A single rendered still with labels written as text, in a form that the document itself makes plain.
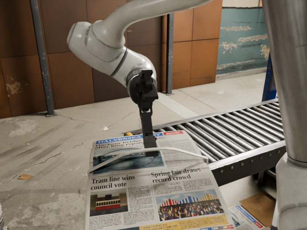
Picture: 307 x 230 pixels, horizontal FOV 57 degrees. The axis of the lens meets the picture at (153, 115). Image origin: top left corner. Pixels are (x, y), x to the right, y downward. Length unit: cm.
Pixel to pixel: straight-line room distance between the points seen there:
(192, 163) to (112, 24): 42
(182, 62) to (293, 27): 445
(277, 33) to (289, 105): 13
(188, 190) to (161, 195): 6
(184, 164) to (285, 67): 32
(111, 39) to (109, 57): 5
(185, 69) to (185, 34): 58
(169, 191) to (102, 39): 44
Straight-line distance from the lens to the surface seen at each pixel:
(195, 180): 65
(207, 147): 158
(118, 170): 68
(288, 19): 52
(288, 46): 53
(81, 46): 84
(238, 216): 238
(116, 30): 82
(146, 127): 73
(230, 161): 148
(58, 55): 416
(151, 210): 60
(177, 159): 71
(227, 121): 191
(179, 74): 496
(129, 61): 86
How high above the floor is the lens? 157
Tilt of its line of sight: 24 degrees down
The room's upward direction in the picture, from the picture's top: straight up
